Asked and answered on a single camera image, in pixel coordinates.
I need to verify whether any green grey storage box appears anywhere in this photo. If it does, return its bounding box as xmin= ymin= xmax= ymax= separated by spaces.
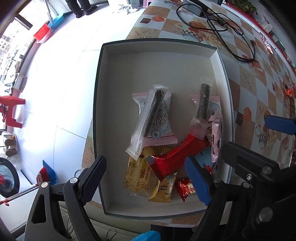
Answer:
xmin=93 ymin=39 xmax=234 ymax=220

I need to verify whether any small red snack packet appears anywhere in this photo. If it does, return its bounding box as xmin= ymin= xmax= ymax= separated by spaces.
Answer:
xmin=175 ymin=178 xmax=196 ymax=202

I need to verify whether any light blue snack packet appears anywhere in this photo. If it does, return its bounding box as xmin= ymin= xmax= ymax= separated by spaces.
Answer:
xmin=195 ymin=147 xmax=212 ymax=171

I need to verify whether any yellow snack packet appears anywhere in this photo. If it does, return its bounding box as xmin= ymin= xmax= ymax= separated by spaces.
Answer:
xmin=148 ymin=172 xmax=177 ymax=203

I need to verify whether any black cable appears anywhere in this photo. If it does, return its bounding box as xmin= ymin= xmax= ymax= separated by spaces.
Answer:
xmin=176 ymin=0 xmax=256 ymax=63

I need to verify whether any yellow clear cracker packet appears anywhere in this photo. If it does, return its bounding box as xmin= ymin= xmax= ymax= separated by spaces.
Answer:
xmin=123 ymin=146 xmax=171 ymax=197

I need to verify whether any white pink cranberry packet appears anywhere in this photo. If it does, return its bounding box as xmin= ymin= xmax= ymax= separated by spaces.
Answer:
xmin=146 ymin=91 xmax=178 ymax=146

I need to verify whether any red foil candy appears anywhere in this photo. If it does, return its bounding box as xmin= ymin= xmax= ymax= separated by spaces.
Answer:
xmin=285 ymin=88 xmax=293 ymax=98

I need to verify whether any red plastic stool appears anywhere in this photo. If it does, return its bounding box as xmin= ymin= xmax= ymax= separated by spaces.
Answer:
xmin=1 ymin=95 xmax=26 ymax=128

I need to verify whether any pink snack packet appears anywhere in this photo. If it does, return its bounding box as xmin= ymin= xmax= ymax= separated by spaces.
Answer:
xmin=209 ymin=109 xmax=224 ymax=170

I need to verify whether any clear seaweed roll packet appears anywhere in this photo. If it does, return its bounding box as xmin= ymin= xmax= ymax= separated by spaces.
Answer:
xmin=189 ymin=77 xmax=213 ymax=140
xmin=126 ymin=85 xmax=169 ymax=161

